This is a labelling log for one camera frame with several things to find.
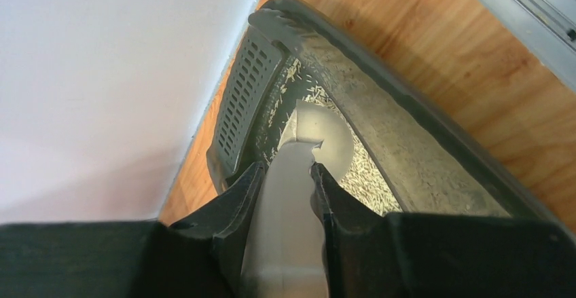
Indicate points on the clear plastic scoop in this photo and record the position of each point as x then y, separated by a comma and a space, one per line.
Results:
284, 249

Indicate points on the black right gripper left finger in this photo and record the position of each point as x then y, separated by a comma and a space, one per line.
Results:
197, 256

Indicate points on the dark grey litter box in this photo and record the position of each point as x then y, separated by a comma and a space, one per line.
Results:
296, 76

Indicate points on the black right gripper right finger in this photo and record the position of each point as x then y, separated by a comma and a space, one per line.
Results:
412, 254

